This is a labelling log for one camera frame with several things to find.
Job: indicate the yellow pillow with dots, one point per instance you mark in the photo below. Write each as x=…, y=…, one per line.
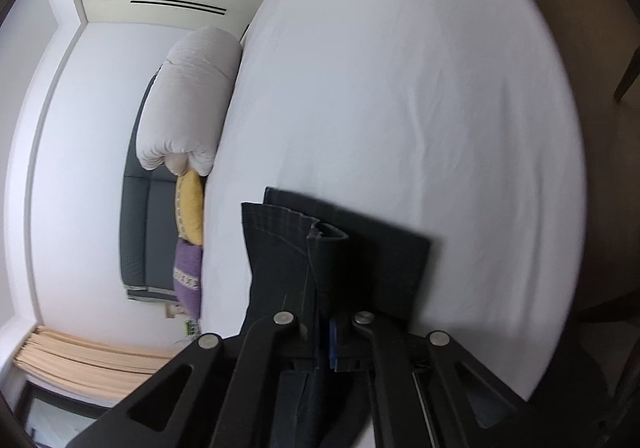
x=190, y=208

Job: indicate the purple pillow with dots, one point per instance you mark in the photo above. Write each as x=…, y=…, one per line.
x=186, y=263

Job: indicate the grey padded headboard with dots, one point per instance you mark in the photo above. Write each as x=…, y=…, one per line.
x=135, y=228

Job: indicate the black denim pants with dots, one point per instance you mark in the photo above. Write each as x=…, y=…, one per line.
x=360, y=248

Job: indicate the rolled white duvet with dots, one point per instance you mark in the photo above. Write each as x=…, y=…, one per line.
x=185, y=93

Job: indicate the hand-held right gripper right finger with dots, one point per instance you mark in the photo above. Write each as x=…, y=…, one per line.
x=345, y=348

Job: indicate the beige curtain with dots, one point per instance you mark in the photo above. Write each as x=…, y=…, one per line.
x=75, y=353

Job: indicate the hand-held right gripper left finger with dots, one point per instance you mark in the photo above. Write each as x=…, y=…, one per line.
x=280, y=334

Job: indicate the bed with white sheet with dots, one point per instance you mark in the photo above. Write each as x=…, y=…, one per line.
x=400, y=78

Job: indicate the sliding glass door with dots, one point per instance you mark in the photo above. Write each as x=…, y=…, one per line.
x=50, y=418

